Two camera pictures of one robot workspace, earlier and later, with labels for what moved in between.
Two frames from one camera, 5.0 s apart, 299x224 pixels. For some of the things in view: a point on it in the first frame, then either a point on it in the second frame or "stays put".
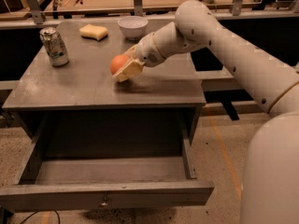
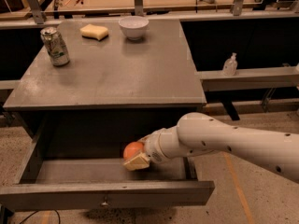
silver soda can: x=54 y=46 stays put
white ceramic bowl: x=133 y=26 stays put
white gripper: x=149 y=53 → x=152 y=149
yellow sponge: x=95 y=33 stays put
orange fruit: x=117 y=62 → x=132 y=149
